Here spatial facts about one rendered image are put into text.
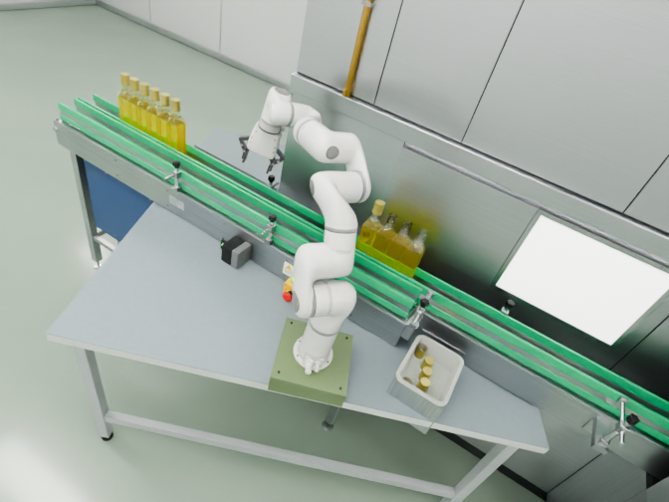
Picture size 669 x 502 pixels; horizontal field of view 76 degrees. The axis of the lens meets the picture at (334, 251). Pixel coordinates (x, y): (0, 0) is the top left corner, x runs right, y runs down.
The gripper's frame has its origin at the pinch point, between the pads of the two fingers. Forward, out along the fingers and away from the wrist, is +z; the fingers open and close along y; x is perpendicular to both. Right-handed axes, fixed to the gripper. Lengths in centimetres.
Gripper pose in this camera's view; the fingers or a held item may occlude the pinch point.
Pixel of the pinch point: (256, 164)
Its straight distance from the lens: 157.5
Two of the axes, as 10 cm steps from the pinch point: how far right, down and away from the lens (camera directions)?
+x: -1.5, 6.1, -7.7
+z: -3.9, 6.8, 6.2
